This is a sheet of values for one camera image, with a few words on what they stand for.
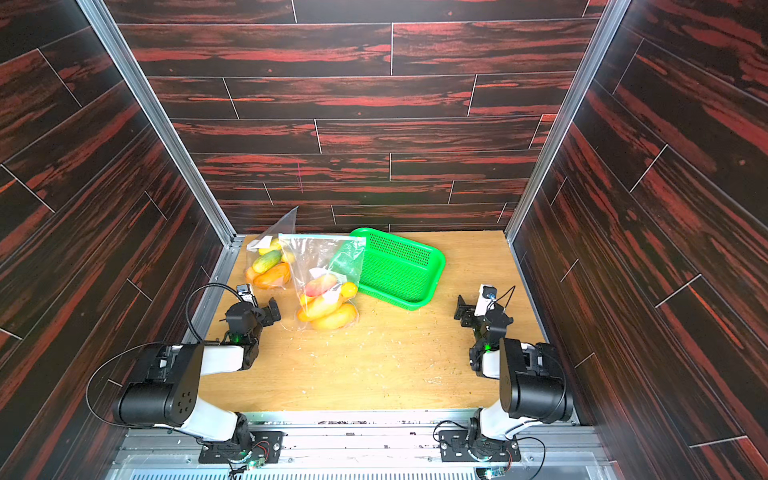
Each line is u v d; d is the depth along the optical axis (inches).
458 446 28.9
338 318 35.9
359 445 29.7
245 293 31.6
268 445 28.9
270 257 40.2
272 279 38.8
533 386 17.8
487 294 30.8
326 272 34.1
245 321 28.4
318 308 34.7
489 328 27.3
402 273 42.6
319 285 34.8
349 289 35.8
